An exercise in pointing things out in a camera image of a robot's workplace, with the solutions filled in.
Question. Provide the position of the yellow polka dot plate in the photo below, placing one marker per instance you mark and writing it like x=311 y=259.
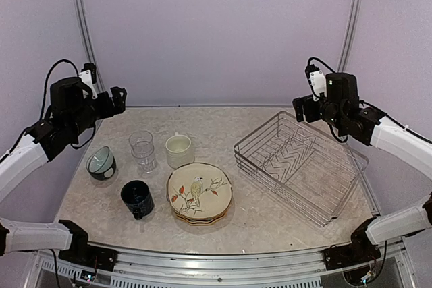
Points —
x=199 y=222
x=223 y=213

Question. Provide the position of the aluminium frame post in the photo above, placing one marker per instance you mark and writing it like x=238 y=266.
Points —
x=84 y=31
x=349 y=34

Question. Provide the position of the metal wire dish rack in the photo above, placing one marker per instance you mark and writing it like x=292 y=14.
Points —
x=302 y=166

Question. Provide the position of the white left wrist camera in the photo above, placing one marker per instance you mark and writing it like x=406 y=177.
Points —
x=88 y=77

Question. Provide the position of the dark bowl pale blue inside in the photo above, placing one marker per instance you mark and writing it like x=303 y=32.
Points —
x=102 y=164

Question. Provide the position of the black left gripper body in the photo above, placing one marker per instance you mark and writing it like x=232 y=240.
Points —
x=106 y=110

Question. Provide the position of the front aluminium rail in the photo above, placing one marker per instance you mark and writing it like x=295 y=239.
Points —
x=141 y=268

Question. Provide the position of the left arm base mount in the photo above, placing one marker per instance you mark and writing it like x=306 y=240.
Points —
x=82 y=253

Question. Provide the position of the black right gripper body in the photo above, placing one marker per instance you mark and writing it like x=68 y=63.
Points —
x=311 y=115

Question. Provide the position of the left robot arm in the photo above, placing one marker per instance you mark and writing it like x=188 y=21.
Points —
x=74 y=108

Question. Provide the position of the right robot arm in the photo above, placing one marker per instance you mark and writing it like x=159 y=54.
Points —
x=334 y=99

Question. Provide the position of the white ribbed ceramic mug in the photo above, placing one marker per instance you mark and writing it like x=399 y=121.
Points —
x=179 y=150

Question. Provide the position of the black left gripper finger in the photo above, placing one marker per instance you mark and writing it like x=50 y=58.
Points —
x=119 y=106
x=118 y=93

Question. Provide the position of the dark blue ceramic mug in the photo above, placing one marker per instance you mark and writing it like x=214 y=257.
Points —
x=137 y=197

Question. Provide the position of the clear glass tumbler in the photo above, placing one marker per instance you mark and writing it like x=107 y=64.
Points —
x=143 y=151

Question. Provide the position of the right aluminium frame post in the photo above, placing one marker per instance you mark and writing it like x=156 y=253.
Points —
x=349 y=34

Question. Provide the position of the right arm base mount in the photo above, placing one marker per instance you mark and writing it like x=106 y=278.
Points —
x=359 y=250

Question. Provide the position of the left aluminium frame post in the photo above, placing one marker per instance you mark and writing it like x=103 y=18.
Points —
x=84 y=31

